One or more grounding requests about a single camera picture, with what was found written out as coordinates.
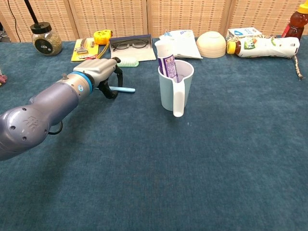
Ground eyeglasses on grey case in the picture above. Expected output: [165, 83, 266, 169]
[110, 43, 157, 63]

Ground white cup with handle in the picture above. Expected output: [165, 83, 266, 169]
[157, 59, 194, 118]

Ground white drink bottle yellow cap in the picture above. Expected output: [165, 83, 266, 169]
[226, 37, 301, 59]

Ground mint green hairbrush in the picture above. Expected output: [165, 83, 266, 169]
[116, 59, 140, 67]

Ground black round eyeglasses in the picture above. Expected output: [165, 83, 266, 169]
[112, 38, 150, 51]

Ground braided beige rope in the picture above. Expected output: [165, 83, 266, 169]
[226, 33, 304, 81]

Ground white plastic bag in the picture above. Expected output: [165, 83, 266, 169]
[158, 29, 204, 60]

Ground yellow tape measure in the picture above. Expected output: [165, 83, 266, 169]
[93, 29, 114, 60]

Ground beige upturned bowl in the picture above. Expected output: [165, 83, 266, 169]
[196, 31, 227, 59]

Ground navy glasses case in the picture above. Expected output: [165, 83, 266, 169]
[109, 34, 153, 48]

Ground glass jar black lid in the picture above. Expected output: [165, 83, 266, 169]
[30, 22, 63, 56]

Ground woven bamboo folding screen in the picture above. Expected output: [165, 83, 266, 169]
[0, 0, 308, 43]

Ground light blue toothbrush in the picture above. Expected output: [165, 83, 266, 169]
[93, 86, 136, 93]

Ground thin black floor cable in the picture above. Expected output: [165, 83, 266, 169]
[7, 0, 21, 43]

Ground razor on yellow card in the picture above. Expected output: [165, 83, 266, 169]
[71, 38, 100, 63]

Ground teal blue table mat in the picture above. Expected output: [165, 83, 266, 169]
[0, 36, 308, 231]

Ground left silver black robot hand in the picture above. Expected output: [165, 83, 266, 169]
[72, 57, 124, 99]

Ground purple toothpaste tube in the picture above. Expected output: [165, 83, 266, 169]
[154, 39, 179, 84]

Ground black stand pole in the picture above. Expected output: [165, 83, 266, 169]
[23, 0, 39, 26]

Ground white blue milk carton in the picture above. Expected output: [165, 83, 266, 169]
[225, 27, 263, 41]

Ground honey bottle yellow cap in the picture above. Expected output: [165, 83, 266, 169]
[281, 0, 308, 41]

